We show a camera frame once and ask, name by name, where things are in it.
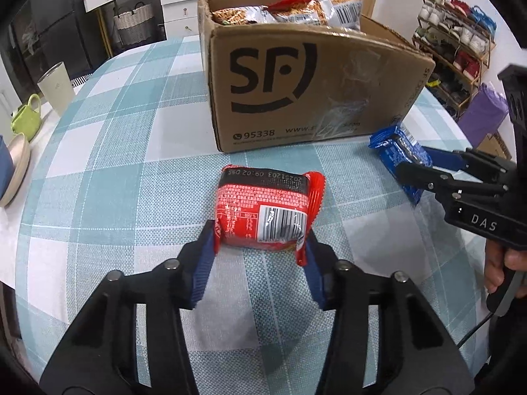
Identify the red black snack pack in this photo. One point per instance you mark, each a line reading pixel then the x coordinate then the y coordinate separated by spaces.
pixel 267 209

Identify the white red noodle snack bag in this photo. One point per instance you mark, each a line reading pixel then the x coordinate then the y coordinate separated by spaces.
pixel 333 13

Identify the shoe rack with shoes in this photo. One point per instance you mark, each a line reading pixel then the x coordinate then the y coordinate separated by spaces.
pixel 460 39

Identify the green mug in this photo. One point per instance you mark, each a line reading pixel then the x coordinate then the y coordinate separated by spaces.
pixel 27 119

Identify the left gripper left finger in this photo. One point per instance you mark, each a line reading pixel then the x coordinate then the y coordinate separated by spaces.
pixel 98 353

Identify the blue bowl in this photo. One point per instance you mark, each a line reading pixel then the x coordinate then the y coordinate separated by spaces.
pixel 6 167

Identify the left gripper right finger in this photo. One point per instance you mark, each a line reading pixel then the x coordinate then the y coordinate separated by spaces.
pixel 416 353

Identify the cream tumbler cup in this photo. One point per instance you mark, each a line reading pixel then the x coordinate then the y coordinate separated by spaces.
pixel 56 87

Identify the white orange snack bag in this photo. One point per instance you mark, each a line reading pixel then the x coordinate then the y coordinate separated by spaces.
pixel 244 15

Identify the right hand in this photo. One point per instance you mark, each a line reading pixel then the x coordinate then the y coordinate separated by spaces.
pixel 497 258

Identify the blue cookie packet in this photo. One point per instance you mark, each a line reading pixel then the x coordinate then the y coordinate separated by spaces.
pixel 394 145

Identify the beige bowl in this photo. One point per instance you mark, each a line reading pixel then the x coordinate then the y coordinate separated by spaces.
pixel 20 152

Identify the checkered teal tablecloth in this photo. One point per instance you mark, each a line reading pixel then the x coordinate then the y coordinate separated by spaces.
pixel 129 175

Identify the woven laundry basket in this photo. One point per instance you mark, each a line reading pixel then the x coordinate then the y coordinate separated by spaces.
pixel 136 26

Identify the purple bag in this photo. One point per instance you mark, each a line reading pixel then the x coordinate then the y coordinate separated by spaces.
pixel 484 115

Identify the brown cardboard box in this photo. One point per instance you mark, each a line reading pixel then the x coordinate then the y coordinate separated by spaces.
pixel 286 83

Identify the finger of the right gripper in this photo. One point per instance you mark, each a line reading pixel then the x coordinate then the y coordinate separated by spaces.
pixel 425 178
pixel 453 161

